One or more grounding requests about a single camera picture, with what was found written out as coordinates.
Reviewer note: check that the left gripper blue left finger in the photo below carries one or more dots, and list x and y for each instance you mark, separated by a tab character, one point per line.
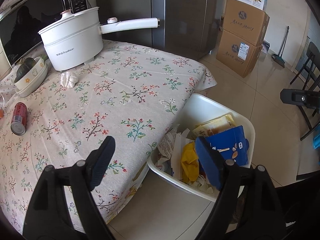
99	160

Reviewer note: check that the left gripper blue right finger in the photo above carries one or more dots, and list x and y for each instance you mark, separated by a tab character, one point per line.
211	161

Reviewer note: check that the yellow wrapper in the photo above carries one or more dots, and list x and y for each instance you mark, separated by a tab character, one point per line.
189	163

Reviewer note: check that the blue cardboard box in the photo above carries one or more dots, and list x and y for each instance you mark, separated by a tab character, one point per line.
231	144

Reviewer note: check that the white tissue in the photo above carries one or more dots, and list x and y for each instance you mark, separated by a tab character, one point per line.
68	79

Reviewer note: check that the red drink can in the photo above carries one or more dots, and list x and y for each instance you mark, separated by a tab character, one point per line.
19	119

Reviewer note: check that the yellow bread snack bag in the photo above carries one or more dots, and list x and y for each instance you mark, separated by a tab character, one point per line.
214	126

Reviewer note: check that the white plastic trash bin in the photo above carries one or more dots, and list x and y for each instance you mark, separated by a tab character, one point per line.
197	110

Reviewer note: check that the black chair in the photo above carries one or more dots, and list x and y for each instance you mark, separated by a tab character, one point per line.
311	63

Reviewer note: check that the broom and dustpan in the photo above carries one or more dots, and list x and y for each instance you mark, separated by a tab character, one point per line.
277	58

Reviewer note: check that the floral tablecloth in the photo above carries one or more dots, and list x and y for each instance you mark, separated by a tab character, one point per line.
132	93

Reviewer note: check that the lower cardboard box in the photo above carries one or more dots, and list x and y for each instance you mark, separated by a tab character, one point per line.
237	54

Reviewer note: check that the upper cardboard box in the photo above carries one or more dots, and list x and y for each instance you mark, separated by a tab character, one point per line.
245	21

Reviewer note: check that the white ceramic bowl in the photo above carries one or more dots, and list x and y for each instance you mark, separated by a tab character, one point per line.
39	63

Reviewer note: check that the green pumpkin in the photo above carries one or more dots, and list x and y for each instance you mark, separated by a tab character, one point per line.
24	68

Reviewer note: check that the white electric cooking pot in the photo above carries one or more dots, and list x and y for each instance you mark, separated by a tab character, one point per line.
77	38

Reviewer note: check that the grey refrigerator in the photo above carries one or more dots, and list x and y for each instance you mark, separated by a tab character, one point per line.
188	28

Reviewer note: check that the black microwave oven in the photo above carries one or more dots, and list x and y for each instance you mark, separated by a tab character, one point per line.
22	21

